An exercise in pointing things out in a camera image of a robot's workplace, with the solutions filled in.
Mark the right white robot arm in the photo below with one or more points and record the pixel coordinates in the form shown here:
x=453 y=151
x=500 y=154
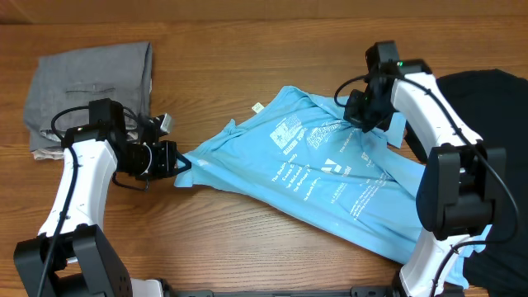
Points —
x=462 y=188

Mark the folded grey trousers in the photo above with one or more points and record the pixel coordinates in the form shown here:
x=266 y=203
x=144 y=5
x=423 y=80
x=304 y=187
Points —
x=122 y=73

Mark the light blue t-shirt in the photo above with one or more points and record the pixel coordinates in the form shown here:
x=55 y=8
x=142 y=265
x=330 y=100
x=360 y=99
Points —
x=299 y=155

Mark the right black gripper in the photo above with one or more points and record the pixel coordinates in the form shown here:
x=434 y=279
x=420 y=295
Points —
x=352 y=114

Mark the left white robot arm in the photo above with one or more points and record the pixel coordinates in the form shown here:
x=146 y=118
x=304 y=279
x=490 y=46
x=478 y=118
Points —
x=71 y=255

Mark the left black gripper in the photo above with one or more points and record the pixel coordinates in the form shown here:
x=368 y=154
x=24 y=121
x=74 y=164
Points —
x=167 y=151

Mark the black garment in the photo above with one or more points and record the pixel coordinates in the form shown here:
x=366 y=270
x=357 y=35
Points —
x=493 y=103

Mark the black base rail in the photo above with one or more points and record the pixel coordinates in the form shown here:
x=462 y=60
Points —
x=280 y=293

